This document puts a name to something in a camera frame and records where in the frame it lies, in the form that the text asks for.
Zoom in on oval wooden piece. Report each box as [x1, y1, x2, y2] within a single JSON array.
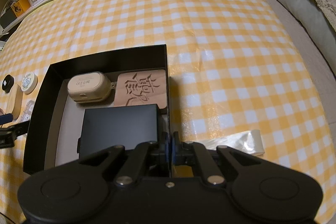
[[6, 84, 23, 120]]

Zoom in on clear plastic small case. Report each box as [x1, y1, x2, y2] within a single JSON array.
[[19, 100, 35, 123]]

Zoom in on black round small case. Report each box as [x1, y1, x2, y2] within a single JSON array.
[[2, 75, 15, 93]]

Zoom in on round white patterned tin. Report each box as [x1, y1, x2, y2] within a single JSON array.
[[21, 72, 38, 94]]

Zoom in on large black storage box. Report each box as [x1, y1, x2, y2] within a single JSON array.
[[23, 44, 169, 175]]

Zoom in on small black rectangular box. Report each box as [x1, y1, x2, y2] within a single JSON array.
[[77, 104, 162, 158]]

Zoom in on carved wooden square block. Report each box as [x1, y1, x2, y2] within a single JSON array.
[[114, 69, 167, 109]]

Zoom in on beige earbuds case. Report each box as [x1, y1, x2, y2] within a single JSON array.
[[67, 72, 111, 103]]

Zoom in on clear plastic wrapper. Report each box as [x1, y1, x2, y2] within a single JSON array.
[[198, 130, 265, 156]]

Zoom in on yellow checkered table cloth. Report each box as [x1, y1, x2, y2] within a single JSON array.
[[1, 0, 335, 223]]

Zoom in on yellow orange box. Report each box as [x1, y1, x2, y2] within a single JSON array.
[[10, 0, 31, 18]]

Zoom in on grey cushion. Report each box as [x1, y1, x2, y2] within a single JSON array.
[[278, 0, 335, 71]]

